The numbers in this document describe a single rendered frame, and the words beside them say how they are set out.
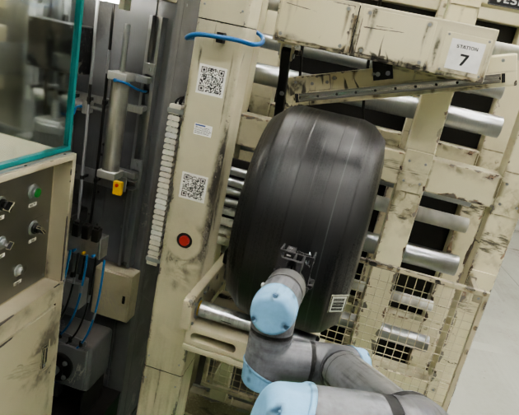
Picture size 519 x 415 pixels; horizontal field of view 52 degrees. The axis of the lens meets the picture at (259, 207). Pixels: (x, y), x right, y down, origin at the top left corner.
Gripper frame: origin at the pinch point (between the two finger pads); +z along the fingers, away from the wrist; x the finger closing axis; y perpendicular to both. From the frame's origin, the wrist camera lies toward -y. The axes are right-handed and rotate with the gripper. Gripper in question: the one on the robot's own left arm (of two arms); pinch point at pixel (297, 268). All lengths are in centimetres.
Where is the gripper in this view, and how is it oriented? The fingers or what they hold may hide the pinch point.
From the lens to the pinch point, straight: 122.1
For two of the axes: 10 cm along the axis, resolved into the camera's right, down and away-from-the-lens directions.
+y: 2.2, -9.5, -2.0
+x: -9.5, -2.6, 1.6
